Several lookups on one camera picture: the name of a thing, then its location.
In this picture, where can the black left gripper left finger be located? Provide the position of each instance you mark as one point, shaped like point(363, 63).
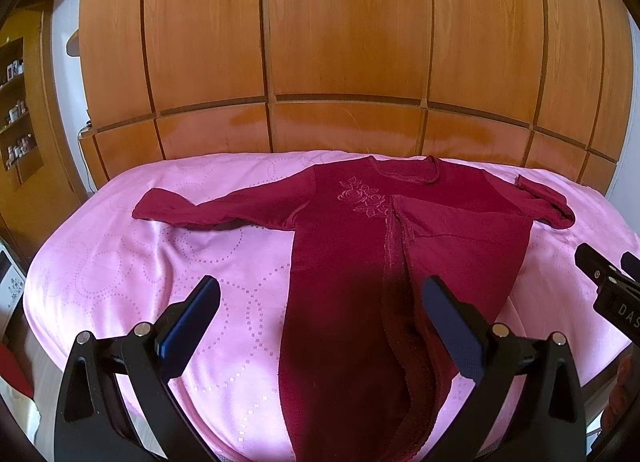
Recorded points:
point(92, 422)

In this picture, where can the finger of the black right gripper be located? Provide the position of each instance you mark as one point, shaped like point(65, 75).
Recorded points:
point(630, 264)
point(594, 265)

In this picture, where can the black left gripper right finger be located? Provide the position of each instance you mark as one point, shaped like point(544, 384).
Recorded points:
point(548, 423)

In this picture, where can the dark red long-sleeved garment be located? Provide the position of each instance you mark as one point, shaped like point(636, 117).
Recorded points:
point(362, 372)

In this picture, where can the right hand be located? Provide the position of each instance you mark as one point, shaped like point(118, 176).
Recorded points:
point(618, 401)

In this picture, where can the red object on floor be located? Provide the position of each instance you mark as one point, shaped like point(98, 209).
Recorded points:
point(12, 373)

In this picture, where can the pink dotted bedspread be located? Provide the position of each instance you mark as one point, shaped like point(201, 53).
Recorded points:
point(105, 271)

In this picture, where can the white patterned box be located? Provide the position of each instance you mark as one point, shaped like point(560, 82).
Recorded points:
point(12, 282)

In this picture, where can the wooden panelled wardrobe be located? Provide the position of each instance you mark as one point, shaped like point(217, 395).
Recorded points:
point(535, 83)

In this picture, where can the wooden shelf with small items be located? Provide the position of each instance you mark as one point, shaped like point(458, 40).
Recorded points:
point(40, 186)

